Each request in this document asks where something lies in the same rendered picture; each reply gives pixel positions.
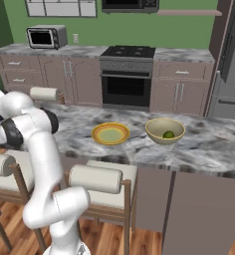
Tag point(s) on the mauve cupboard with one drawer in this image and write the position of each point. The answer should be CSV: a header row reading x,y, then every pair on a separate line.
x,y
182,89

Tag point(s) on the beige bowl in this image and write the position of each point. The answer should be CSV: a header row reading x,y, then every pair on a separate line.
x,y
156,130

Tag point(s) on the wooden stool with white cushions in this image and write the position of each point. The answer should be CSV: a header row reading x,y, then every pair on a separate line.
x,y
0,164
43,93
96,179

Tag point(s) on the mauve cupboard run with drawers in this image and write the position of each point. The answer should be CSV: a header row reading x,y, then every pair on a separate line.
x,y
83,79

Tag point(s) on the yellow orange-rimmed plate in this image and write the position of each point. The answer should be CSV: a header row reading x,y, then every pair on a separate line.
x,y
110,134

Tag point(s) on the pale wall shelf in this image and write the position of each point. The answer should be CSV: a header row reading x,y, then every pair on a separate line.
x,y
189,12

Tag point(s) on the white wall outlet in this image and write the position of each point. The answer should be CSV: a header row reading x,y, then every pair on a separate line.
x,y
76,38

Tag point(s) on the black and steel oven range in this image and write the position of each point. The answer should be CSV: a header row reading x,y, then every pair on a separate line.
x,y
126,83

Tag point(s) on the grey steel fridge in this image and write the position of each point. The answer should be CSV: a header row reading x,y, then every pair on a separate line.
x,y
227,93

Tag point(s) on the white-framed window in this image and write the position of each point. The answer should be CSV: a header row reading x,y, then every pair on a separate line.
x,y
61,8

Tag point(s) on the mauve island cabinet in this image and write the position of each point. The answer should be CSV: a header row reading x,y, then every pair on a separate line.
x,y
205,215

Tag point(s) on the silver toaster oven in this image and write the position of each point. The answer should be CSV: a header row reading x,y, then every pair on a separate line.
x,y
46,36

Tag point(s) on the black microwave oven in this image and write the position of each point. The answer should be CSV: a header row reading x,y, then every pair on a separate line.
x,y
129,4

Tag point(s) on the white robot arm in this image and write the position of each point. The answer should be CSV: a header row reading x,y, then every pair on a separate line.
x,y
43,159

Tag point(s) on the green lime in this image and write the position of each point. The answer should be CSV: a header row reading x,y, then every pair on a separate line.
x,y
168,134

